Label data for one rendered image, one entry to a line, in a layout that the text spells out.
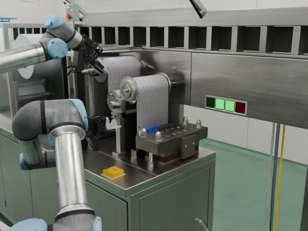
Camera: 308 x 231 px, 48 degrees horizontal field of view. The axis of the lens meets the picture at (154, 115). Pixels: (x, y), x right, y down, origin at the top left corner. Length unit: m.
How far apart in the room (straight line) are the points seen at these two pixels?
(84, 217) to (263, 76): 1.05
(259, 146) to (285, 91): 2.91
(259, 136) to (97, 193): 3.04
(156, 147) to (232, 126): 3.06
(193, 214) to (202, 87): 0.69
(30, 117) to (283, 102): 1.08
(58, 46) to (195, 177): 0.99
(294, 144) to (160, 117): 2.62
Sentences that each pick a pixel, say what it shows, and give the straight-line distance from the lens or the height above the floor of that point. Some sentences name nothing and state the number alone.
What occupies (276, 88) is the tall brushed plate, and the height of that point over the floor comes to 1.30.
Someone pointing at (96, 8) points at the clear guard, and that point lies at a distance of 2.50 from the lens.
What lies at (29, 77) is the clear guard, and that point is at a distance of 2.58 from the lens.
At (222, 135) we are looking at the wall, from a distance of 4.78.
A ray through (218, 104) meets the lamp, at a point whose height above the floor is 1.18.
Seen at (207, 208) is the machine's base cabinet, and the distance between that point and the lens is 2.05.
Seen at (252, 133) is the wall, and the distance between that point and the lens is 4.52.
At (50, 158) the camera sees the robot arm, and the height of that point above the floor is 1.03.
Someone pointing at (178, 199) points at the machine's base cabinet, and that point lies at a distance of 1.80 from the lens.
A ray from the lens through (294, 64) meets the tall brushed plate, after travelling 1.61.
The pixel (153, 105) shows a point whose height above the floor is 1.16.
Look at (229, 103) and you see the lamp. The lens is 1.78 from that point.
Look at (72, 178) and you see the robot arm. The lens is 1.07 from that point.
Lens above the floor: 1.57
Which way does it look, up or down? 14 degrees down
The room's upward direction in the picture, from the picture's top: straight up
